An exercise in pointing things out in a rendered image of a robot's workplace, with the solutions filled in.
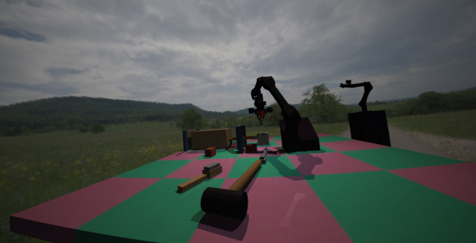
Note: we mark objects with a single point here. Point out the small red block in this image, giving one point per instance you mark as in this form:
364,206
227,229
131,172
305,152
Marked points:
251,148
209,152

